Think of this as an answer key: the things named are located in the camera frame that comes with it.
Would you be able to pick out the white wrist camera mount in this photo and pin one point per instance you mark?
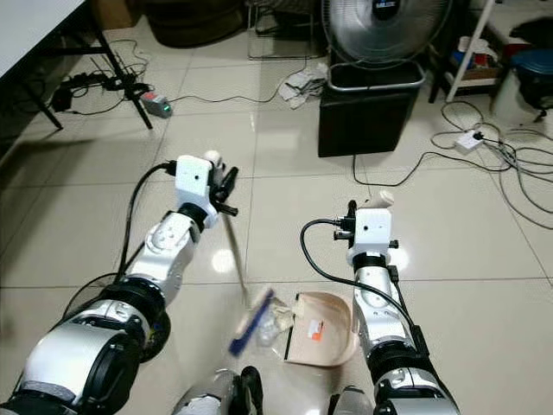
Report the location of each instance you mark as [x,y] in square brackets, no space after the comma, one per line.
[373,229]
[193,183]

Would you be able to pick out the silver robot leg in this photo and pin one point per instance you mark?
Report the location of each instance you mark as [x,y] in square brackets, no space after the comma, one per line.
[354,405]
[216,393]

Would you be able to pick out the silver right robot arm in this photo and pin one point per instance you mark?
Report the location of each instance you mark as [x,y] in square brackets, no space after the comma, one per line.
[384,320]

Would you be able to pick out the white power strip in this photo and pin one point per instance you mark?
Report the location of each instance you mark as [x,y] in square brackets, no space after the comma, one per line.
[468,141]

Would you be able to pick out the blue plastic bucket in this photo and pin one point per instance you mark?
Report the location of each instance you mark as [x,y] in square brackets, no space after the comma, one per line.
[534,73]

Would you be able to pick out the clear crumpled plastic rubbish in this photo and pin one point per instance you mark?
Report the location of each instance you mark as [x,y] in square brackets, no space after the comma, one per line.
[281,322]

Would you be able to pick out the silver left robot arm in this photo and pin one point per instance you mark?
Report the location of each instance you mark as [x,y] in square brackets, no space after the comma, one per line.
[73,363]

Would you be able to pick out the silver right robot leg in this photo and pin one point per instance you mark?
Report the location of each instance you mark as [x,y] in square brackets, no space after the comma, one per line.
[354,405]

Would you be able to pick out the small grey box with lights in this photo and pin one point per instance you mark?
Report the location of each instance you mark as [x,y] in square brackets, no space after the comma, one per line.
[157,103]

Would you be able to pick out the chrome floor fan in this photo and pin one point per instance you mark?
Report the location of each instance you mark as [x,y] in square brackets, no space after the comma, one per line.
[384,35]

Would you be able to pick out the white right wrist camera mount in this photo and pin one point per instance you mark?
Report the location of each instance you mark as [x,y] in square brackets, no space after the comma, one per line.
[373,229]

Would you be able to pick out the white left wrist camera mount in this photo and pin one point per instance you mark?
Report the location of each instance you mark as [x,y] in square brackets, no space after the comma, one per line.
[193,183]

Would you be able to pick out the crumpled white paper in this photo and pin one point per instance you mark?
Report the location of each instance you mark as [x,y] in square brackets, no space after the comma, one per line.
[304,86]

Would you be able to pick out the dark round wooden tub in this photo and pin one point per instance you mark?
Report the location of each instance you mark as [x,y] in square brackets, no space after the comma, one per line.
[194,22]

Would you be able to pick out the silver left robot leg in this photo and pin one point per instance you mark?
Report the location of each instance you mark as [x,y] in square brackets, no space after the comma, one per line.
[216,393]

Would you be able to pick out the white slanted pole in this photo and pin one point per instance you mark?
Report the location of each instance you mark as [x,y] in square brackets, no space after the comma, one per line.
[471,47]

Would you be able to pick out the black power strip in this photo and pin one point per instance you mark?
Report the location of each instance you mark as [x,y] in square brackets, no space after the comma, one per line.
[86,85]

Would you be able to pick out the black cube stool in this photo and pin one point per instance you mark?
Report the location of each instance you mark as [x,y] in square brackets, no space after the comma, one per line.
[365,121]

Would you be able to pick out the cluttered low wooden tray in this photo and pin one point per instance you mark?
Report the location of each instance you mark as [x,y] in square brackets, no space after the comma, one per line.
[475,60]

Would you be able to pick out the beige plastic dustpan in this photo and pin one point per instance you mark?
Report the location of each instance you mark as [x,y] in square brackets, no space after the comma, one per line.
[320,333]

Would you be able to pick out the white table with black legs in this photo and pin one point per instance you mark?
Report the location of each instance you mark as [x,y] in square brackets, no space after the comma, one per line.
[34,26]

